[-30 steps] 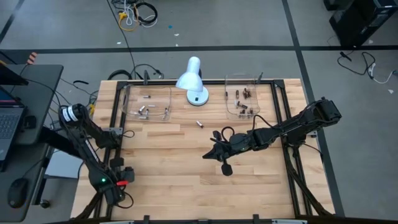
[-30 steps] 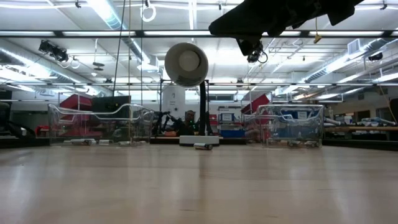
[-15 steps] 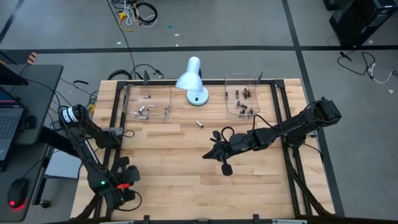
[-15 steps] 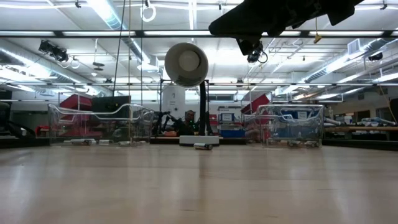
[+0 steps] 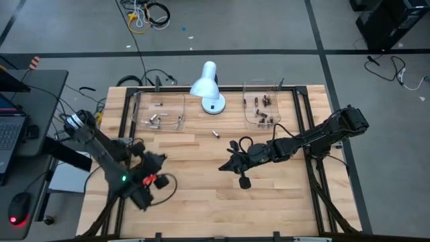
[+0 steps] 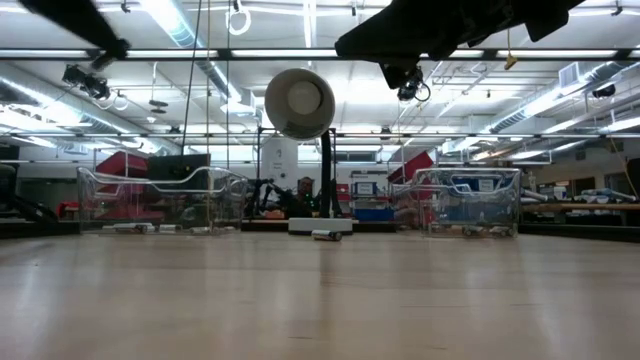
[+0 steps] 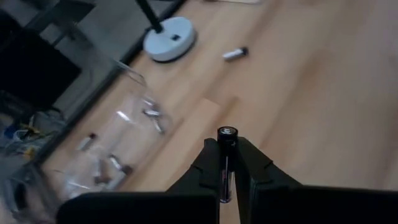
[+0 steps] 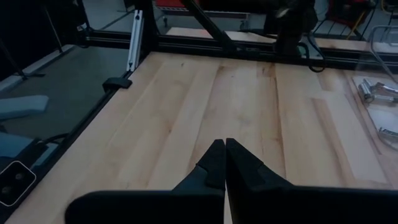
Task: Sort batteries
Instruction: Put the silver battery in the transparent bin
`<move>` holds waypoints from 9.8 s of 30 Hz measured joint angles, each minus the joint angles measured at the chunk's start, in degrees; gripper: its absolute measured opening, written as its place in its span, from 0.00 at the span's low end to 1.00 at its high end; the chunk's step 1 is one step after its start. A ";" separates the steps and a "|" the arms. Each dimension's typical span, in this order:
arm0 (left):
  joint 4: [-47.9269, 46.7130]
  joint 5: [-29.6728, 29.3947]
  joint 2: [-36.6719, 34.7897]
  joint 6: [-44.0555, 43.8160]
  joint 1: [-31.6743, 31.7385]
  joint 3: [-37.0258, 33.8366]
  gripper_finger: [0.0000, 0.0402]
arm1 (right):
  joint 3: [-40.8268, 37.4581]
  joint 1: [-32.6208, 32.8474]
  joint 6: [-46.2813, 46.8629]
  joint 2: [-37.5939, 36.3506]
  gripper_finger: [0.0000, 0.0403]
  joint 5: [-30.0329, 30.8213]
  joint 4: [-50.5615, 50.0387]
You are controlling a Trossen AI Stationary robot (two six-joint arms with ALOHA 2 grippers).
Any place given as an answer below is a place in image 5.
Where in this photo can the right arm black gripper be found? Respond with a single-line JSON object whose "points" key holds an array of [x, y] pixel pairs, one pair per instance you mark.
{"points": [[255, 154]]}

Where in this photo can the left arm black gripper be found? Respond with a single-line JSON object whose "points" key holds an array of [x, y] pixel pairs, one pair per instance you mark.
{"points": [[146, 168]]}

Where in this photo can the clear plastic bin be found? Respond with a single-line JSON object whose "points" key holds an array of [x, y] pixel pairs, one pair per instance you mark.
{"points": [[174, 101], [272, 89]]}

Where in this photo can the white desk lamp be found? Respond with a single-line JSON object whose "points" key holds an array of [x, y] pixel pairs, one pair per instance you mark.
{"points": [[205, 84]]}

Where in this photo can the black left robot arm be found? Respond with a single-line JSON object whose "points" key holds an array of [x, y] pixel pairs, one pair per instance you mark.
{"points": [[100, 154]]}

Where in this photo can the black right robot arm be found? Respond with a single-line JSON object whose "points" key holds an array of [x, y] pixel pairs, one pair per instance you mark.
{"points": [[319, 134]]}

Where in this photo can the yellow plug connector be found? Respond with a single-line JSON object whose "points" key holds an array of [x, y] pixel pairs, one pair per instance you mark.
{"points": [[99, 117]]}

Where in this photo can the black slanted beam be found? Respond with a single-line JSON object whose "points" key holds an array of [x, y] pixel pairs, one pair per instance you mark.
{"points": [[67, 154]]}

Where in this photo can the white flat panel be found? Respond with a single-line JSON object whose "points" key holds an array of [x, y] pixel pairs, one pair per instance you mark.
{"points": [[67, 178]]}

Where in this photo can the black power adapter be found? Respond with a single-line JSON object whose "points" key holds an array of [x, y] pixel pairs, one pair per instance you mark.
{"points": [[60, 135]]}

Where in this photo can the black round knob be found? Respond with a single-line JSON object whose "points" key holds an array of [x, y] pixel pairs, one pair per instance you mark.
{"points": [[48, 220]]}

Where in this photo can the small black box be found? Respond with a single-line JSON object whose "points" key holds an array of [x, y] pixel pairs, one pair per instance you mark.
{"points": [[32, 131]]}

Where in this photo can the dark grey side desk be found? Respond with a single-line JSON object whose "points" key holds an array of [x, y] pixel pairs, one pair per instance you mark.
{"points": [[43, 101]]}

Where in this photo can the black computer mouse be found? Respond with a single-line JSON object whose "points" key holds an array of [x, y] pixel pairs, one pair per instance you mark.
{"points": [[19, 208]]}

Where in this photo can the black laptop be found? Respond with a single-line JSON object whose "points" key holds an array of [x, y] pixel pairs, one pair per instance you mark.
{"points": [[10, 134]]}

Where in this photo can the orange striped object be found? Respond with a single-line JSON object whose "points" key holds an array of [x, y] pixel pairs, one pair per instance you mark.
{"points": [[34, 62]]}

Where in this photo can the black monitor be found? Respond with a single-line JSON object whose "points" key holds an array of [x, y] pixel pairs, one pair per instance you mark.
{"points": [[10, 84]]}

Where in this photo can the black computer tower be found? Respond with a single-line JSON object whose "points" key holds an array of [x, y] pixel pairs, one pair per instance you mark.
{"points": [[386, 23]]}

